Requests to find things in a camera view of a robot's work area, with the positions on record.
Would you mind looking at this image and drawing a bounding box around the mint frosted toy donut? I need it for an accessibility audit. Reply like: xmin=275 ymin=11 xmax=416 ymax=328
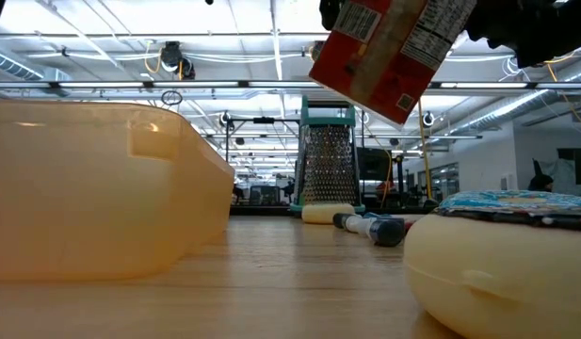
xmin=300 ymin=202 xmax=357 ymax=226

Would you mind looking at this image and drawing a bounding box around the teal metal box grater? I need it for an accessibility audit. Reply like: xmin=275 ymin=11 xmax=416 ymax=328
xmin=289 ymin=96 xmax=366 ymax=216

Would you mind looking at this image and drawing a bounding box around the orange plastic tray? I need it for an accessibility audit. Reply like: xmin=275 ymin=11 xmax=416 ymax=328
xmin=0 ymin=98 xmax=235 ymax=283

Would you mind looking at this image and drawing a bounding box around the yellow cable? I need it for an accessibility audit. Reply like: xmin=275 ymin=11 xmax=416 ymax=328
xmin=415 ymin=98 xmax=440 ymax=208

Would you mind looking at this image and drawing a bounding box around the red snack box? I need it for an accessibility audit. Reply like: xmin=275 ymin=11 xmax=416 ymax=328
xmin=308 ymin=0 xmax=478 ymax=126

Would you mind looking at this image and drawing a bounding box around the hanging black cord reel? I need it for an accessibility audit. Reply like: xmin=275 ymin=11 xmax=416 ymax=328
xmin=158 ymin=40 xmax=197 ymax=81

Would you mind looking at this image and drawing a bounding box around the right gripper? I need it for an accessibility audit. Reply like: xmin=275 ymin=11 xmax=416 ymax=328
xmin=463 ymin=0 xmax=581 ymax=70

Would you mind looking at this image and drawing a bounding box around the small dark bottle white cap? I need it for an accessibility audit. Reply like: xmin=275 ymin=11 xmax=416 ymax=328
xmin=364 ymin=214 xmax=407 ymax=249
xmin=332 ymin=212 xmax=380 ymax=235

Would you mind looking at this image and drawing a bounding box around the black monitor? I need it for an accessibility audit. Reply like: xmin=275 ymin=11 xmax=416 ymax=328
xmin=357 ymin=147 xmax=393 ymax=183

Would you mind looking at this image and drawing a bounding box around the chocolate frosted toy donut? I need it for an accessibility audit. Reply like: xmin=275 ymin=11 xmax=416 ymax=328
xmin=403 ymin=206 xmax=581 ymax=339

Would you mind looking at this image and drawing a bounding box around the blue frosted toy donut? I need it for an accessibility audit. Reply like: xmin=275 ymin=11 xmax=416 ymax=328
xmin=438 ymin=189 xmax=581 ymax=216

